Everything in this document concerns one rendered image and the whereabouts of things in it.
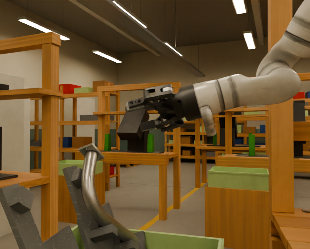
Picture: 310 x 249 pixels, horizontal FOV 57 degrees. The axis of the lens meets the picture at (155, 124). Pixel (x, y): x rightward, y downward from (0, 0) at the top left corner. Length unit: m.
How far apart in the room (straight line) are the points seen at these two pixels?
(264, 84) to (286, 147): 0.78
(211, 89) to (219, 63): 10.97
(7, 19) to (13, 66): 1.20
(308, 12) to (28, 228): 0.62
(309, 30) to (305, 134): 0.91
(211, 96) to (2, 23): 8.28
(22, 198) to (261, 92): 0.48
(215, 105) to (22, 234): 0.43
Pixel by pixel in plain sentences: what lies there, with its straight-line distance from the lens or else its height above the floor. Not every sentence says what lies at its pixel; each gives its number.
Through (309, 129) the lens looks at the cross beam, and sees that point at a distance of 1.47.
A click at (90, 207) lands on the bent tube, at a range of 0.67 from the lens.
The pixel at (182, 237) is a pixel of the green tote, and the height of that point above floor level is 0.96.
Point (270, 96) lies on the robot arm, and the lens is 0.62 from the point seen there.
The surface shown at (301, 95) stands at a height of 2.09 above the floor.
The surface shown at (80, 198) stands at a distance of 0.71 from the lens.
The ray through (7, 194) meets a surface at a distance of 0.56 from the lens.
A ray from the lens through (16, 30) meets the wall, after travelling 8.98.
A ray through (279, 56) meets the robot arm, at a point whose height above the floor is 1.39.
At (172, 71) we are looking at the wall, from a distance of 12.01.
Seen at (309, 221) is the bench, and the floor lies 0.88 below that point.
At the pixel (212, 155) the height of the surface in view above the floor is 0.29.
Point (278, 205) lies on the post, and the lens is 1.39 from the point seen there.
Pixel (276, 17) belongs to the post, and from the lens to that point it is 1.44.
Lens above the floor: 1.24
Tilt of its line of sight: 1 degrees up
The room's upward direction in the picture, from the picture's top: straight up
